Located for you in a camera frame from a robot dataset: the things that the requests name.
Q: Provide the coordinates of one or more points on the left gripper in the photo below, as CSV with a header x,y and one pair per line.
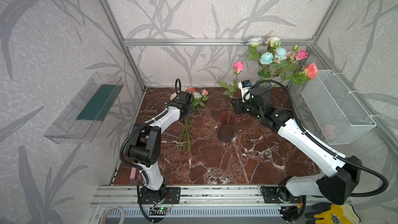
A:
x,y
189,107

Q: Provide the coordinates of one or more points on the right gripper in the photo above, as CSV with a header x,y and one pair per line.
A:
x,y
241,108

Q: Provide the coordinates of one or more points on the blue purple glass vase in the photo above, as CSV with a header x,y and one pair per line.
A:
x,y
267,86

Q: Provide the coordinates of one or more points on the red glass vase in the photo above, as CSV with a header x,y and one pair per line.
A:
x,y
225,131

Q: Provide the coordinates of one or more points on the small magenta rose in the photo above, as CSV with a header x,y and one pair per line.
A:
x,y
230,89

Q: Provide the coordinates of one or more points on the teal peony spray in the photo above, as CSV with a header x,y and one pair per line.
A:
x,y
273,63

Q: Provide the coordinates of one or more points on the white blue rose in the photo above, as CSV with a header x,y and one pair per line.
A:
x,y
253,44

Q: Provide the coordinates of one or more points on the coral pink rose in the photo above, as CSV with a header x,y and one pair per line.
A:
x,y
298,78

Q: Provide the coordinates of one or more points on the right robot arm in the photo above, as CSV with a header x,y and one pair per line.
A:
x,y
339,175

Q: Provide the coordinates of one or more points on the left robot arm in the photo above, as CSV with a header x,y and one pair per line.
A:
x,y
142,148

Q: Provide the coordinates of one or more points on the brown slotted scoop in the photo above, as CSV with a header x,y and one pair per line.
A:
x,y
149,114

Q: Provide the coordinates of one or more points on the purple pink garden rake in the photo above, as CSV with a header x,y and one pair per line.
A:
x,y
133,173

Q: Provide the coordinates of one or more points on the clear plastic tray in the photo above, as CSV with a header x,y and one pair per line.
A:
x,y
80,121

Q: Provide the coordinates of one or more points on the yellow work glove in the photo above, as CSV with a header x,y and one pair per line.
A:
x,y
328,213

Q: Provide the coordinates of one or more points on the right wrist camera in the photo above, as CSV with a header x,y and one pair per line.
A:
x,y
245,87

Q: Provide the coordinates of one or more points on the white wire basket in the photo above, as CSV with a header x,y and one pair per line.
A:
x,y
339,114

